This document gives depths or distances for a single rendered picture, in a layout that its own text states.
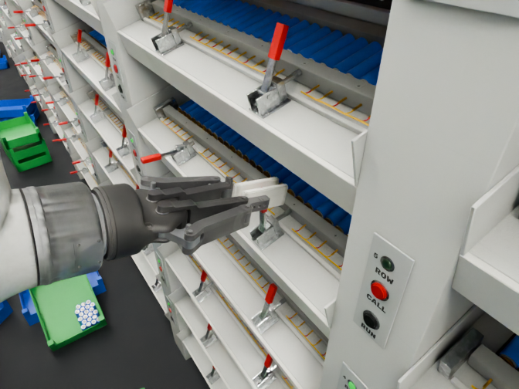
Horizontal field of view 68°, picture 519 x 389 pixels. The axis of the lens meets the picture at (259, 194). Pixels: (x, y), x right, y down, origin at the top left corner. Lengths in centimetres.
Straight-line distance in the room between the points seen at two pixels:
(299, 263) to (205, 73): 28
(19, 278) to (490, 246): 36
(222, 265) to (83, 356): 96
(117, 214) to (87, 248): 4
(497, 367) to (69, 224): 41
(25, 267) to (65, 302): 140
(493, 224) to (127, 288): 162
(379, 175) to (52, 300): 158
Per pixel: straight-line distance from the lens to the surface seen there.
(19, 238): 36
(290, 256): 53
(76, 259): 38
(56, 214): 37
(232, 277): 78
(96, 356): 165
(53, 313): 176
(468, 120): 26
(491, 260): 30
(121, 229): 39
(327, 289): 50
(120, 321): 171
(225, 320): 96
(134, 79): 86
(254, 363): 90
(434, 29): 26
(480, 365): 45
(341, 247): 50
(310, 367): 67
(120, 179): 147
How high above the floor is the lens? 132
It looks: 37 degrees down
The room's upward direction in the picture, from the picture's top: straight up
